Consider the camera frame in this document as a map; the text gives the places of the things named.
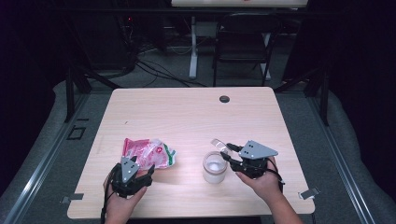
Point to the person's right hand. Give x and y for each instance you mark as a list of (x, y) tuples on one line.
[(264, 188)]

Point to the person's left hand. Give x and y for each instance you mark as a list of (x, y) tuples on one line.
[(120, 205)]

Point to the black table grommet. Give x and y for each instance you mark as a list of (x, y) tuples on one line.
[(224, 99)]

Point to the dark computer case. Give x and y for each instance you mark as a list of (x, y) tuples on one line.
[(106, 40)]

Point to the aluminium floor rail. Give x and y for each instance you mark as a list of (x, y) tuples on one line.
[(40, 174), (342, 161)]

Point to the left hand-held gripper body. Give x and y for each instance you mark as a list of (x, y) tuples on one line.
[(127, 183)]

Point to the black folding chair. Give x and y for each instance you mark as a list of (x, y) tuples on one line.
[(246, 34)]

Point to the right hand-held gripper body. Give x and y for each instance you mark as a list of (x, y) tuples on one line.
[(253, 165)]

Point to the grey tape piece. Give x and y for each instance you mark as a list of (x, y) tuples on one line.
[(73, 197), (309, 193)]

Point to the black metal stand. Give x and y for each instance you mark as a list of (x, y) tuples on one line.
[(70, 99), (325, 102)]

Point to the clear plastic jar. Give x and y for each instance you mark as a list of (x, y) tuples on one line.
[(214, 171)]

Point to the pink and white plastic bag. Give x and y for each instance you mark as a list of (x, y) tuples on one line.
[(149, 154)]

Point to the white desk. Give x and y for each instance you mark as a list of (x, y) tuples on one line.
[(193, 62)]

